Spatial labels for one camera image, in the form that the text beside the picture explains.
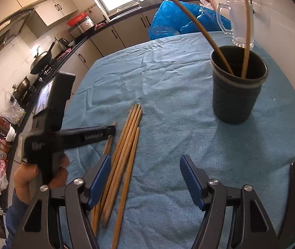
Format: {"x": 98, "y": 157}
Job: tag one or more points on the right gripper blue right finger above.
{"x": 196, "y": 182}

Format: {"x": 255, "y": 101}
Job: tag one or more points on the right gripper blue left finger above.
{"x": 96, "y": 187}

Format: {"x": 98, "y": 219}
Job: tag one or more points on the dark-tipped wooden chopstick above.
{"x": 107, "y": 148}

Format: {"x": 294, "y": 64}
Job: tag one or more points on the dark chopstick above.
{"x": 205, "y": 34}

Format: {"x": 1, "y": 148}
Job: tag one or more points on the light chopstick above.
{"x": 247, "y": 40}

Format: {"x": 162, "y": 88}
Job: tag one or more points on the blue sleeved left forearm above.
{"x": 13, "y": 218}

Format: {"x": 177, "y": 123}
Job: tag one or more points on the lower kitchen cabinets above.
{"x": 127, "y": 32}

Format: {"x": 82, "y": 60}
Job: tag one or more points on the kitchen cabinets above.
{"x": 127, "y": 32}
{"x": 28, "y": 2}

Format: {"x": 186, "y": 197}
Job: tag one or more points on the upper kitchen cabinets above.
{"x": 28, "y": 2}

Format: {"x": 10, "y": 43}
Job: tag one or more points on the left hand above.
{"x": 26, "y": 173}

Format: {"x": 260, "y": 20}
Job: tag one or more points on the condiment bottles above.
{"x": 7, "y": 135}

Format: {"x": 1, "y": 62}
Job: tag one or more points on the steel pot on stove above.
{"x": 20, "y": 90}

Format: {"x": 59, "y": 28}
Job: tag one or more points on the black wok on stove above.
{"x": 41, "y": 60}

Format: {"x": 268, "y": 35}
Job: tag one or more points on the black electric kettle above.
{"x": 63, "y": 44}

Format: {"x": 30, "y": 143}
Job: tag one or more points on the dark utensil holder cup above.
{"x": 234, "y": 97}

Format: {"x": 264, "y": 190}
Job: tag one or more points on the blue towel table cloth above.
{"x": 171, "y": 78}

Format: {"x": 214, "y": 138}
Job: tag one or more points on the range hood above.
{"x": 13, "y": 25}

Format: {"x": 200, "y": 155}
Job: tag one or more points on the red basin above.
{"x": 76, "y": 19}

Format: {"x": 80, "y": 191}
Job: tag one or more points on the blue plastic bag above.
{"x": 170, "y": 20}

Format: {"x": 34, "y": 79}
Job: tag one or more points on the clear glass mug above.
{"x": 237, "y": 19}

